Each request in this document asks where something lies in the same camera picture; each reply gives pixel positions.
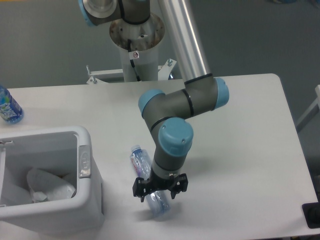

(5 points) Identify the clear plastic water bottle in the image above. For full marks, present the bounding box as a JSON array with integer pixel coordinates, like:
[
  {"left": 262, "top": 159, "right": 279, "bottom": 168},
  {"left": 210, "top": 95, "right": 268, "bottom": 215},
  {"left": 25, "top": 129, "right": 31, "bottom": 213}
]
[{"left": 129, "top": 144, "right": 171, "bottom": 221}]

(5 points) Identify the blue labelled drink bottle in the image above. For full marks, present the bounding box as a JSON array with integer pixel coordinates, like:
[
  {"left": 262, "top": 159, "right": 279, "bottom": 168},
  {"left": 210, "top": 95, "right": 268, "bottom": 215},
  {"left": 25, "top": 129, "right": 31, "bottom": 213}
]
[{"left": 0, "top": 85, "right": 24, "bottom": 124}]

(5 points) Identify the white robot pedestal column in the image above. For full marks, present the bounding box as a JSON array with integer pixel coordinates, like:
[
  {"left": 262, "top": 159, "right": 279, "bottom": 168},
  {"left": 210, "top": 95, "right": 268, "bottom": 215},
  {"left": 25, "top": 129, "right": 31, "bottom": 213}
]
[{"left": 109, "top": 13, "right": 165, "bottom": 82}]

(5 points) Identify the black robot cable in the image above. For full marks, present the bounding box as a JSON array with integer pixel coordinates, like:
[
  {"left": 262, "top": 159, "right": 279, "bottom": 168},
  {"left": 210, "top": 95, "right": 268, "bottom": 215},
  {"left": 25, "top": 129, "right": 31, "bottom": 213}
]
[{"left": 127, "top": 38, "right": 142, "bottom": 82}]

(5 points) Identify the white trash can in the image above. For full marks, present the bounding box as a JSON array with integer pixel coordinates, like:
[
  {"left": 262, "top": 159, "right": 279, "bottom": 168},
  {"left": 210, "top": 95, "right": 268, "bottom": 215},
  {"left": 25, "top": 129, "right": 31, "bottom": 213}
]
[{"left": 0, "top": 126, "right": 104, "bottom": 234}]

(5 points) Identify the white frame at right edge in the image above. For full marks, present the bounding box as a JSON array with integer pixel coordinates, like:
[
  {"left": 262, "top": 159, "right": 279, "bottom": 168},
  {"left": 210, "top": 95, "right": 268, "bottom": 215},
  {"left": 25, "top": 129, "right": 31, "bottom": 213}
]
[{"left": 295, "top": 84, "right": 320, "bottom": 133}]

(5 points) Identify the black clamp at table edge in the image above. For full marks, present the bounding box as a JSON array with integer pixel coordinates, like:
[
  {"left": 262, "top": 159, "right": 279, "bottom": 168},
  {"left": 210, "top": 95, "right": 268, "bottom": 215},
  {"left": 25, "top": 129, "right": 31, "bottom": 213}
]
[{"left": 302, "top": 202, "right": 320, "bottom": 229}]

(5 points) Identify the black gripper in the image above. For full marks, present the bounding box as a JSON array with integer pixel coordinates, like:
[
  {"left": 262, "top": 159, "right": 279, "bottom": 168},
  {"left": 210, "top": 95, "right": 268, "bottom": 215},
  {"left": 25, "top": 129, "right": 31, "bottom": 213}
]
[{"left": 132, "top": 172, "right": 188, "bottom": 202}]

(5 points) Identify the white metal base frame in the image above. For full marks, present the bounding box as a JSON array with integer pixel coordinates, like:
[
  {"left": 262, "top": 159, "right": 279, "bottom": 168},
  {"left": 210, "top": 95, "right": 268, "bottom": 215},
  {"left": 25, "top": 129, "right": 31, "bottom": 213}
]
[{"left": 86, "top": 58, "right": 177, "bottom": 85}]

